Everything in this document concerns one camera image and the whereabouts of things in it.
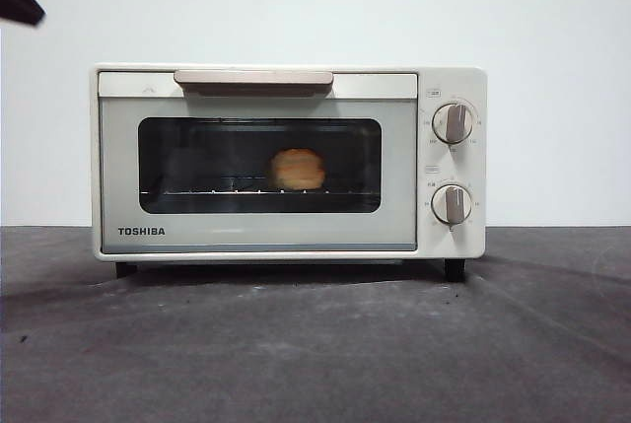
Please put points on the cream round oven knob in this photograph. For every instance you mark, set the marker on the cream round oven knob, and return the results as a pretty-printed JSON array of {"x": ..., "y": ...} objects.
[
  {"x": 453, "y": 123},
  {"x": 451, "y": 204}
]

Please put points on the cream Toshiba toaster oven body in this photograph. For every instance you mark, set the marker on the cream Toshiba toaster oven body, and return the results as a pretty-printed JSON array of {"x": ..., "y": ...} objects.
[{"x": 451, "y": 83}]

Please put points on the golden brown bread loaf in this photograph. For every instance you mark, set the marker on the golden brown bread loaf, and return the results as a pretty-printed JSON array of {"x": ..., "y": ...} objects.
[{"x": 298, "y": 171}]

